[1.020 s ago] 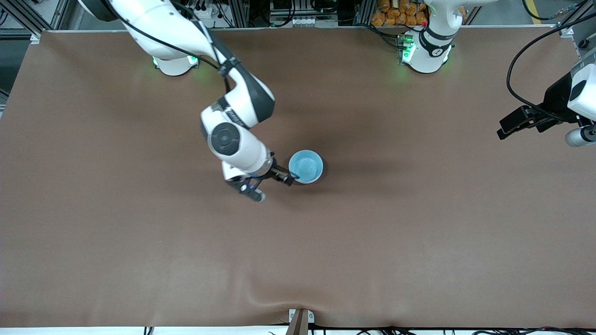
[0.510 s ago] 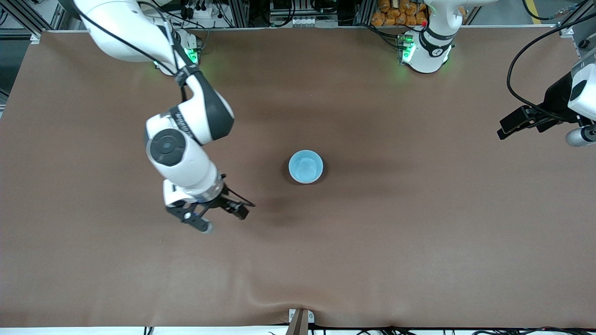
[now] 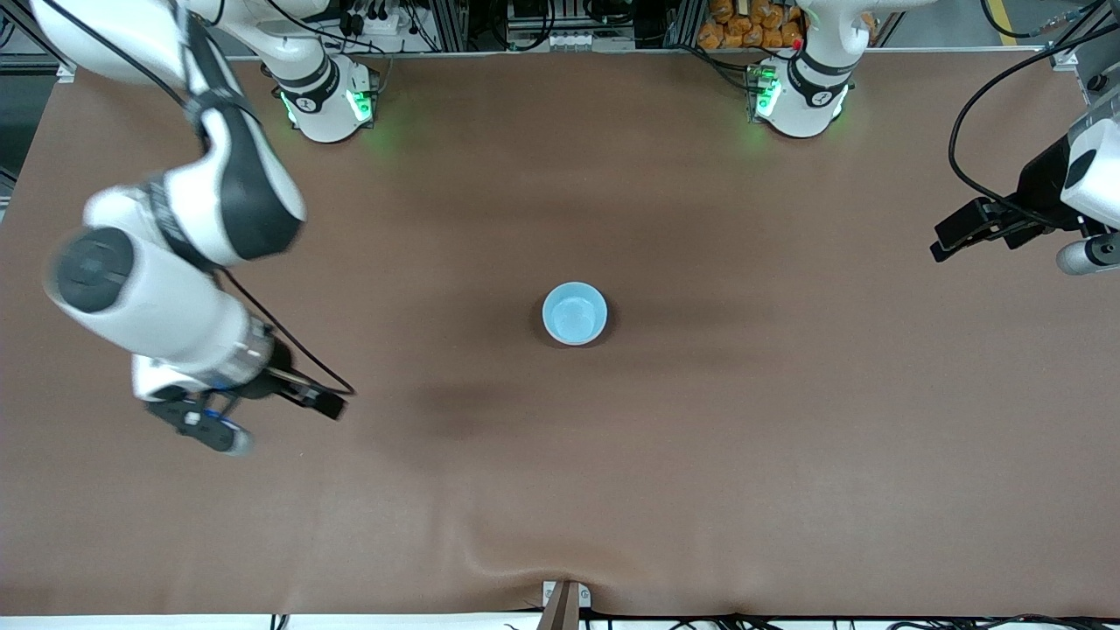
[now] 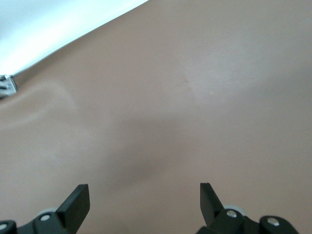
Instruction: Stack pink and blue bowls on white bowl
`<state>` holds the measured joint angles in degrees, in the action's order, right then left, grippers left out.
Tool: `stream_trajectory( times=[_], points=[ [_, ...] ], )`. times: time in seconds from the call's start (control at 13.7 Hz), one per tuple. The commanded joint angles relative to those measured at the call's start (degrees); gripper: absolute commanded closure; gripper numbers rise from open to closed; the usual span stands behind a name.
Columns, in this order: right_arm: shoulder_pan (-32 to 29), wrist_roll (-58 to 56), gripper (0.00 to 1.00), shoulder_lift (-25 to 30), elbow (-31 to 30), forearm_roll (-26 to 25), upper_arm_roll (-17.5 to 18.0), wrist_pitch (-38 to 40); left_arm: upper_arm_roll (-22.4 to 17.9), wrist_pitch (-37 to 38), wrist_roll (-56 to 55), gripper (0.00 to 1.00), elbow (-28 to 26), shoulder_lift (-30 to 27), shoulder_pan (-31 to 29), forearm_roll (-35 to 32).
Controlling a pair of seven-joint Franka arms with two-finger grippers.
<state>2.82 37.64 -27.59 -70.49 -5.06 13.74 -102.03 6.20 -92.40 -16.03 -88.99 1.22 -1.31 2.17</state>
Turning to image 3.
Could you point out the metal table edge bracket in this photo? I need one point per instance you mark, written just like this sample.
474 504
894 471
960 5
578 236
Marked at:
564 608

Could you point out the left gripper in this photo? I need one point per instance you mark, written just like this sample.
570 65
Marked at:
1039 187

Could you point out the orange snack packets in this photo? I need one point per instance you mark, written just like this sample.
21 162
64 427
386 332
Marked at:
744 26

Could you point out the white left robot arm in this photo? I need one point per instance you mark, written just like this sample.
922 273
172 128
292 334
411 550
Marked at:
809 105

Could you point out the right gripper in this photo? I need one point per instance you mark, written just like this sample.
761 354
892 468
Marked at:
278 372

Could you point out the power strip with black plugs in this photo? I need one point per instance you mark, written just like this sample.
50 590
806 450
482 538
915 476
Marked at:
372 22

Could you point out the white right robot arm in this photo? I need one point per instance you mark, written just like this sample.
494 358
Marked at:
157 297

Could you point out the brown table mat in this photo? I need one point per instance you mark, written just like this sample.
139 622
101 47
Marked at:
560 490

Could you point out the white power strip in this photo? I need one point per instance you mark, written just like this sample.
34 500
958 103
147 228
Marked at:
570 40

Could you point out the blue bowl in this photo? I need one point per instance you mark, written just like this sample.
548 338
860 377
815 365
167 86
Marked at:
574 315

